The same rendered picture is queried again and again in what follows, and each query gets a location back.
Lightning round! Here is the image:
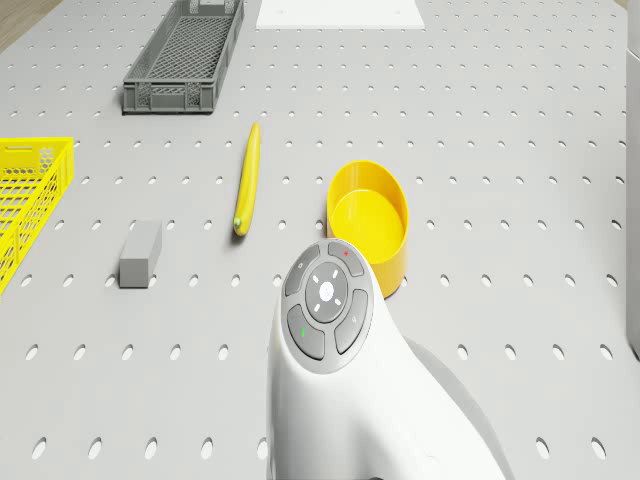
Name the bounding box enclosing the yellow bowl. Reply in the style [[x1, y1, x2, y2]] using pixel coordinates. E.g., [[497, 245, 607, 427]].
[[326, 159, 410, 301]]

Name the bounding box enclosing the banana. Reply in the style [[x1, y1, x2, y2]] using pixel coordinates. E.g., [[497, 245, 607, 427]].
[[232, 121, 262, 238]]

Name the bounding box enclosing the grey cube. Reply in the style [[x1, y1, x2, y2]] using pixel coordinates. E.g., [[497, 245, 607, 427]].
[[118, 218, 164, 290]]

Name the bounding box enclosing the dark grey basket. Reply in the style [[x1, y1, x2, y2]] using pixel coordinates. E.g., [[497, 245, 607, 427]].
[[122, 0, 246, 115]]

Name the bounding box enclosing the white board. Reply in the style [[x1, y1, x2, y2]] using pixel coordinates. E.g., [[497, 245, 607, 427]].
[[255, 0, 426, 30]]

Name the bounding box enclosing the yellow basket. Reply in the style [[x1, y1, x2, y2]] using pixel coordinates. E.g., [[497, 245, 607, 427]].
[[0, 136, 75, 296]]

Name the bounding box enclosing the white cabinet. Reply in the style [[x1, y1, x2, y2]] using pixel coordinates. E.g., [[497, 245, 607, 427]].
[[625, 47, 640, 361]]

